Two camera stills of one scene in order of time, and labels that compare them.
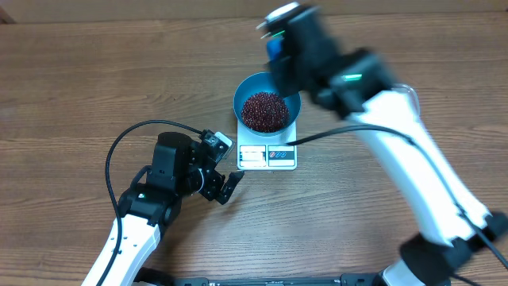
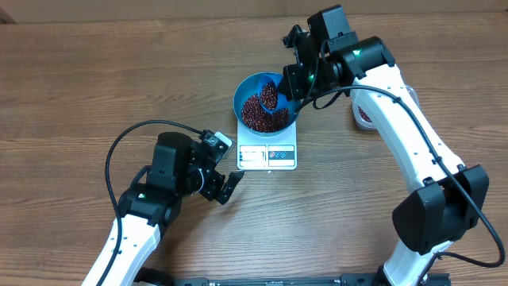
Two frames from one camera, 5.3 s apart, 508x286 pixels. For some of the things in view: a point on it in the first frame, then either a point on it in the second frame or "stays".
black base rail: (359, 280) stays
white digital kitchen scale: (259, 152) stays
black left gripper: (212, 191) stays
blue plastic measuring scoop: (274, 48) → (267, 94)
